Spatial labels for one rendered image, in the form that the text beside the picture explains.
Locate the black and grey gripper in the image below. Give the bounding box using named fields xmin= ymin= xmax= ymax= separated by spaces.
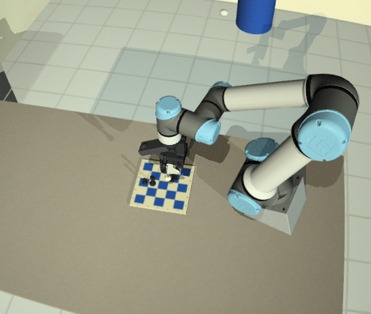
xmin=159 ymin=135 xmax=188 ymax=177

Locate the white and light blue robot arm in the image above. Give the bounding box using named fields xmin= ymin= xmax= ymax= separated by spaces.
xmin=138 ymin=74 xmax=359 ymax=215

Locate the blue and cream chessboard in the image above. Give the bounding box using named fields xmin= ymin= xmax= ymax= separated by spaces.
xmin=130 ymin=159 xmax=195 ymax=214

